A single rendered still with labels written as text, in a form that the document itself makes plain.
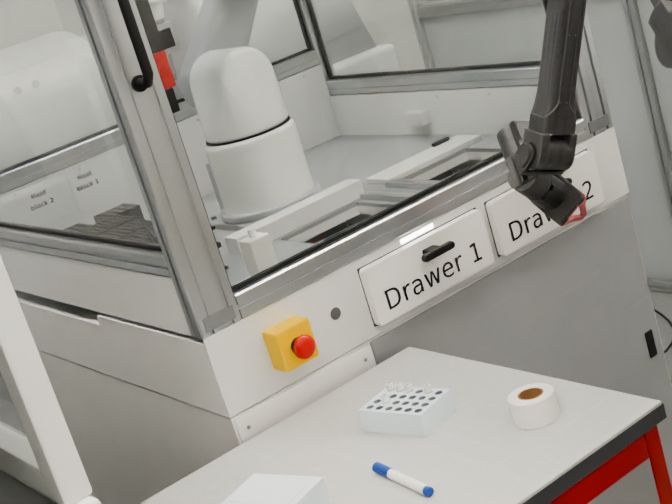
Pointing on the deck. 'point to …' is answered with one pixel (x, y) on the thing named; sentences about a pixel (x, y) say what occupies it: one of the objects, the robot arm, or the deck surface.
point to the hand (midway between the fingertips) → (575, 210)
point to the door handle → (137, 48)
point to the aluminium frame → (585, 93)
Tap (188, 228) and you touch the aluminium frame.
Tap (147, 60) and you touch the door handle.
